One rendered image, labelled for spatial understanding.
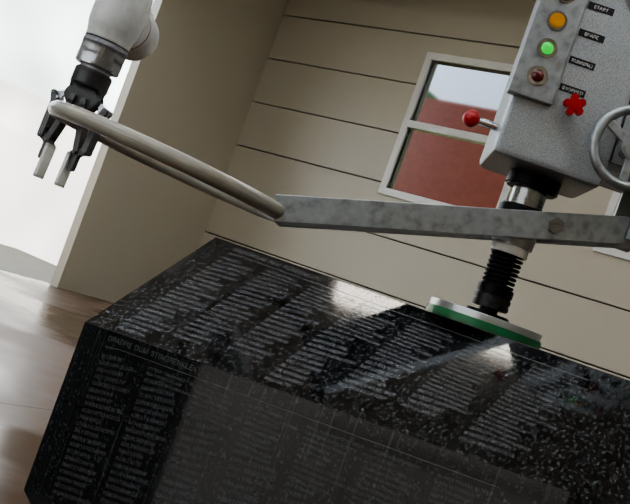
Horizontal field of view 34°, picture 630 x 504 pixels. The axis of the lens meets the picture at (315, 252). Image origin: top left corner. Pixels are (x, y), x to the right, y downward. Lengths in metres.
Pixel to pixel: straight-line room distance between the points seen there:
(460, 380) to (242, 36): 9.40
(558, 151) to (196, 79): 8.88
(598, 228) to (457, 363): 0.36
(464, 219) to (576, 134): 0.24
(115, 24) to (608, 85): 0.92
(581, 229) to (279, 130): 9.00
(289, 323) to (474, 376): 0.39
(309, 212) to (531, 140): 0.41
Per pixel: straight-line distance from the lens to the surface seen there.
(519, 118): 1.83
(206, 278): 2.11
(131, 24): 2.03
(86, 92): 2.05
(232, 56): 10.88
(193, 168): 1.70
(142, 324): 2.03
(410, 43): 10.19
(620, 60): 1.89
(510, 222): 1.86
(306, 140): 10.50
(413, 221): 1.84
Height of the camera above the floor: 0.85
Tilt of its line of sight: 2 degrees up
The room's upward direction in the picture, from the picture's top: 20 degrees clockwise
